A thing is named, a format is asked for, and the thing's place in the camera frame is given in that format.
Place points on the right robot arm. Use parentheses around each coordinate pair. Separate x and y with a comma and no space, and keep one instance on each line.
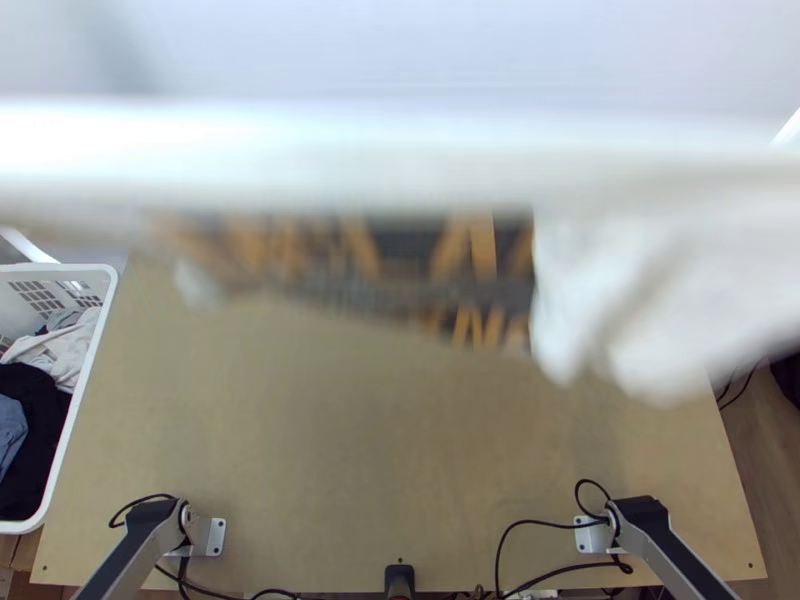
(656,537)

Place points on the white laundry basket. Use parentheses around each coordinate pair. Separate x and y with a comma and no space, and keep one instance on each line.
(94,350)

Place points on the heap of clothes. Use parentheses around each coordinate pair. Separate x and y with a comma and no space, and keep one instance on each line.
(31,400)

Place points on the white t-shirt with grey print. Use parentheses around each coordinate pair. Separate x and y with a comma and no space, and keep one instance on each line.
(375,162)

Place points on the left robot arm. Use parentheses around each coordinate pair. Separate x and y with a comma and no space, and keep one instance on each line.
(137,537)

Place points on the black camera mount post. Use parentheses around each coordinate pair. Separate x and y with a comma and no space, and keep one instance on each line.
(400,581)

